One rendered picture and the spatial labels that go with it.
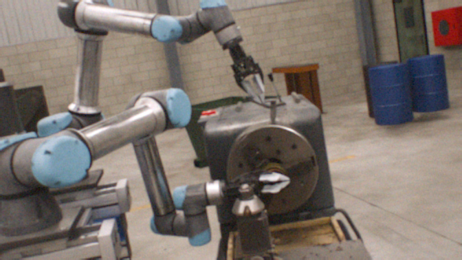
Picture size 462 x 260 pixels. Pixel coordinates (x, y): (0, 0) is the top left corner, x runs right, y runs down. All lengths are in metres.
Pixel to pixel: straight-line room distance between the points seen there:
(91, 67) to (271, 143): 0.68
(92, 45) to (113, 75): 9.82
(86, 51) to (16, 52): 9.91
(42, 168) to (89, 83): 0.72
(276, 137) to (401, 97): 6.46
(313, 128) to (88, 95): 0.82
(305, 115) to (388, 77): 6.19
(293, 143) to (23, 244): 0.92
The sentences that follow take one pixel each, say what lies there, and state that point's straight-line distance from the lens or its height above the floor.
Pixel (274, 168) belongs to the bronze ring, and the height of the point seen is 1.12.
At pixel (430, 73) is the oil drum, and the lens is 8.85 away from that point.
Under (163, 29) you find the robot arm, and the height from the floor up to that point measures 1.60.
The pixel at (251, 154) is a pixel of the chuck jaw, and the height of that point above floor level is 1.16.
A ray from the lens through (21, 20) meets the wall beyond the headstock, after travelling 11.85.
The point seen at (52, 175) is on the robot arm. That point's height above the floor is 1.31.
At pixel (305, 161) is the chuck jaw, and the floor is 1.11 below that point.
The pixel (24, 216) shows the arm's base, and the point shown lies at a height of 1.20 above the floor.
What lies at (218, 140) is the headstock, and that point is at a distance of 1.92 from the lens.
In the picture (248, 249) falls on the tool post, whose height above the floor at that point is 1.03.
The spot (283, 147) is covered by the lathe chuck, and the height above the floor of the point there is 1.16.
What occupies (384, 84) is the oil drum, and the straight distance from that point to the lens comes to 8.11.
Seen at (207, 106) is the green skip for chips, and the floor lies 0.78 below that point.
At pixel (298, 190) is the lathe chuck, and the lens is 1.81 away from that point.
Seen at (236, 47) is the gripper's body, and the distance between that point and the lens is 1.59.
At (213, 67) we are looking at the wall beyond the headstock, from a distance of 12.00.
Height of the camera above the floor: 1.51
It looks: 8 degrees down
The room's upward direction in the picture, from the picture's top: 10 degrees counter-clockwise
